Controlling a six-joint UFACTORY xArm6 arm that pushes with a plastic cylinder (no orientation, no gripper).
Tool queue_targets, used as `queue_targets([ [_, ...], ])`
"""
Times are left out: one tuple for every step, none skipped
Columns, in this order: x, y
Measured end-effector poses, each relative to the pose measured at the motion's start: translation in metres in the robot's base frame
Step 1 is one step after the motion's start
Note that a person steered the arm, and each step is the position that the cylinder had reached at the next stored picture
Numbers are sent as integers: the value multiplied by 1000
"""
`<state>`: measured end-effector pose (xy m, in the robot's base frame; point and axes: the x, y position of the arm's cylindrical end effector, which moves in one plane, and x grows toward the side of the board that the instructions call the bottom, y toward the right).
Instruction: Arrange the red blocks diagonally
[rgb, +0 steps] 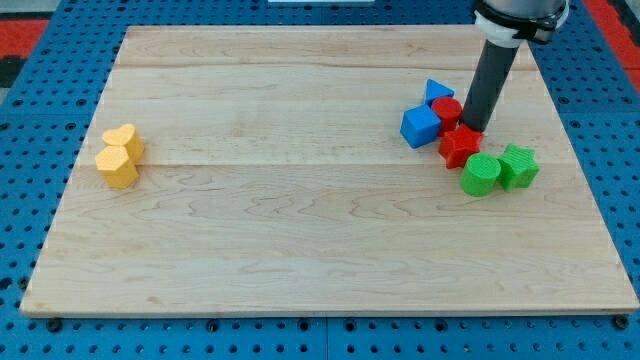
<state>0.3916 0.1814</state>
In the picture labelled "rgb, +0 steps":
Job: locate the red star block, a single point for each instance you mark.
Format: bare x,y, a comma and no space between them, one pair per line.
458,145

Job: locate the red cylinder block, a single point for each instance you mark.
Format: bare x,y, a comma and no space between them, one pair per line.
449,111

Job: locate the wooden board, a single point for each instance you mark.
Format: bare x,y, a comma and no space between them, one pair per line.
275,182

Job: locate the blue cube block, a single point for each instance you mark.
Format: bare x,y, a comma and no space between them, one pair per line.
420,126

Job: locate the blue triangle block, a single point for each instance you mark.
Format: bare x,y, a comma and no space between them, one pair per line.
435,90

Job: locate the green cylinder block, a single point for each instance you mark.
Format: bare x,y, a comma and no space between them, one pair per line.
480,174

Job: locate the green star block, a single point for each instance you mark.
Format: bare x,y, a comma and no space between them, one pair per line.
518,167

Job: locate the yellow heart block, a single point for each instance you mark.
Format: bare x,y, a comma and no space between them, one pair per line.
126,136

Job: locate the yellow hexagon block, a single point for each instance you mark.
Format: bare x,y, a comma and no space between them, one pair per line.
116,167

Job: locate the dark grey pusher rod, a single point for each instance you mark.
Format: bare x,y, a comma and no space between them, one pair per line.
491,72

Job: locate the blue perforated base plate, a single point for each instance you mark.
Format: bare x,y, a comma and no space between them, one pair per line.
46,113

